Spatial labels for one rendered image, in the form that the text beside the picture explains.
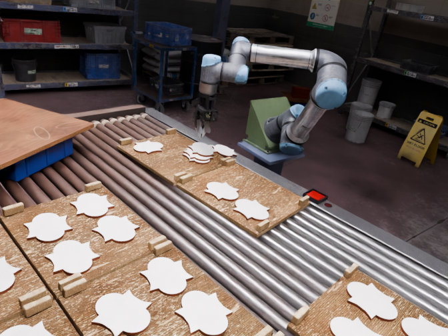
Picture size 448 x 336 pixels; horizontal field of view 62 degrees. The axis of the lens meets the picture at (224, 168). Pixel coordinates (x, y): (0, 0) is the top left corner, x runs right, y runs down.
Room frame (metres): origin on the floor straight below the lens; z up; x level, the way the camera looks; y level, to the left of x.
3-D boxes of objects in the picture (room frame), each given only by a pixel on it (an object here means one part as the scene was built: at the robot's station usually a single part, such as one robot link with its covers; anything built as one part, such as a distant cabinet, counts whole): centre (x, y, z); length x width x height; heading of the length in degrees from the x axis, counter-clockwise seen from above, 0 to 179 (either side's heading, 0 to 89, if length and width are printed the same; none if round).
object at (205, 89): (1.56, 0.11, 1.26); 0.08 x 0.08 x 0.05
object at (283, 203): (1.30, -0.09, 0.93); 0.41 x 0.35 x 0.02; 51
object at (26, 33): (4.89, 2.71, 0.78); 0.66 x 0.45 x 0.28; 131
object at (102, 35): (5.50, 1.95, 0.76); 0.50 x 0.36 x 0.24; 137
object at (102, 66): (5.49, 2.03, 0.32); 0.50 x 0.41 x 0.37; 127
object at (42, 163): (1.34, 0.84, 0.97); 0.31 x 0.31 x 0.10; 74
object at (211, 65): (1.55, 0.11, 1.34); 0.09 x 0.08 x 0.11; 87
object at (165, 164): (1.56, 0.23, 0.93); 0.41 x 0.35 x 0.02; 50
